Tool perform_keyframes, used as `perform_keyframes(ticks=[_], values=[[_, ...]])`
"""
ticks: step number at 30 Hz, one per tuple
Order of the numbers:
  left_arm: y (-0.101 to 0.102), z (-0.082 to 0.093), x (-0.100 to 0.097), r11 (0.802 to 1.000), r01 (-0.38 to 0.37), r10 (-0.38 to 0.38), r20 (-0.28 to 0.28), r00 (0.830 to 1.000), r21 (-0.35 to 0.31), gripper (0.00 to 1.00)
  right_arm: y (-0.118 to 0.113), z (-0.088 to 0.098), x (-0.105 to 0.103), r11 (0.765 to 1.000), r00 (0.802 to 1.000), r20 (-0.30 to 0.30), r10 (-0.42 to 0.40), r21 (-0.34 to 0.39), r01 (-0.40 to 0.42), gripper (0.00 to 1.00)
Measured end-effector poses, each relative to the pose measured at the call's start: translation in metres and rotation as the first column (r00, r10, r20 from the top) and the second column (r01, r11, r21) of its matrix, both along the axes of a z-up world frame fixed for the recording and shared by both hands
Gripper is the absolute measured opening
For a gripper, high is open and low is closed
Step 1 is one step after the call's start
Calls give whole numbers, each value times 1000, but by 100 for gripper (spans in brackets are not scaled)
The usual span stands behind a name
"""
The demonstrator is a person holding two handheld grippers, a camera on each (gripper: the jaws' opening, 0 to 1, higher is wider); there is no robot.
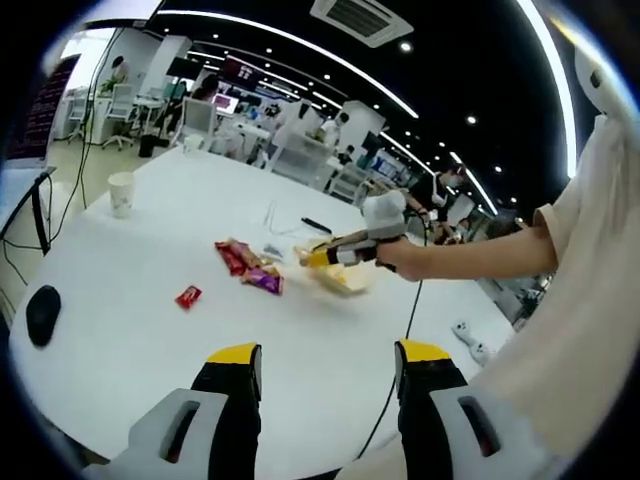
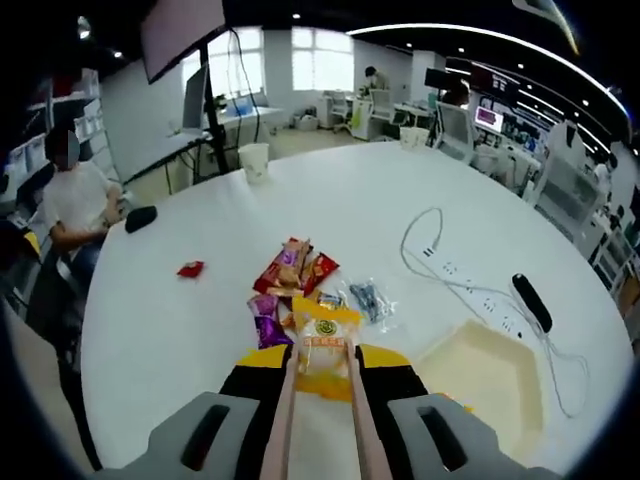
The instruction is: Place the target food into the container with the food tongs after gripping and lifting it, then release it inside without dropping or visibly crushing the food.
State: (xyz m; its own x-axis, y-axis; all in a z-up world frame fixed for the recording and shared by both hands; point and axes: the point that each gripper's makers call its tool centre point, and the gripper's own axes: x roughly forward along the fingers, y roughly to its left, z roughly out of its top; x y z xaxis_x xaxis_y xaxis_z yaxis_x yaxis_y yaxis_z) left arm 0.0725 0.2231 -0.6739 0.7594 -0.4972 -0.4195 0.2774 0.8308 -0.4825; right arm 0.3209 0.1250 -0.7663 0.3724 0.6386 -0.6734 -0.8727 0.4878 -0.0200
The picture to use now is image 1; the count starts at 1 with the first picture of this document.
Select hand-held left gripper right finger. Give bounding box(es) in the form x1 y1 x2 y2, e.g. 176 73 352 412
393 338 564 480

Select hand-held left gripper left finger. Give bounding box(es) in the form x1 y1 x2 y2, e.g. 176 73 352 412
82 342 264 480

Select cream hexagonal container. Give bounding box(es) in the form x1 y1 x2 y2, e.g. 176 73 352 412
291 238 377 300

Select yellow food packet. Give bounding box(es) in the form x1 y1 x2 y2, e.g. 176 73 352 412
317 262 354 292

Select purple food packet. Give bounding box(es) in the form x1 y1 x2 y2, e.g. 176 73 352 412
241 263 285 297

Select small red food packet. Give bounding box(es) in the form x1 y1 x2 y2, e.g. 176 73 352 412
174 285 204 311

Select person's right hand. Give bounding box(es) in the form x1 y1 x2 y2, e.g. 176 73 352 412
382 237 432 282

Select white mesh office chair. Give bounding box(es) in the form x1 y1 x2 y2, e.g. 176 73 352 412
102 83 137 150
268 133 332 190
170 96 220 147
327 163 372 202

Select white game controller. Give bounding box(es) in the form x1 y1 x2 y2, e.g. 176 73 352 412
451 319 490 367

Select long ceiling light strip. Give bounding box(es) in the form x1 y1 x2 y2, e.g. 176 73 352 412
447 149 501 217
83 8 420 119
514 0 580 179

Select round ceiling spotlights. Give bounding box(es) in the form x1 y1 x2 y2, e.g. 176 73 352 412
197 42 516 211

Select operator in beige shirt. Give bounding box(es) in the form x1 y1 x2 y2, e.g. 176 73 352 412
299 114 640 480

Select black computer mouse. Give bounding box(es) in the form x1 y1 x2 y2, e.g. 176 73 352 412
25 284 62 347

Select pink screen desk monitor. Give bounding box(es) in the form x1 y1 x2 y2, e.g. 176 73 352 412
211 93 241 115

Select ceiling air conditioner vent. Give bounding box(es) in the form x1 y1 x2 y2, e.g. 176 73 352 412
309 0 415 49

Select printed paper cup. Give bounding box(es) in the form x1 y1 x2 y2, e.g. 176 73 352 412
107 171 137 219

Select white neck-worn headset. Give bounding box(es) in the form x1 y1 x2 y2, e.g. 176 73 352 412
571 47 632 120

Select white side desk black legs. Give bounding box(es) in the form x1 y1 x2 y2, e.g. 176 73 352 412
0 158 59 257

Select small computer screen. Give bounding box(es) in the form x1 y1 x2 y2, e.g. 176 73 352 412
5 53 82 162

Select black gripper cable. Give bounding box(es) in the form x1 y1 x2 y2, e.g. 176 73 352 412
348 278 426 462

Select purple wall video display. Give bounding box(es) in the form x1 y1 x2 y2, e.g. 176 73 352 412
222 54 262 81

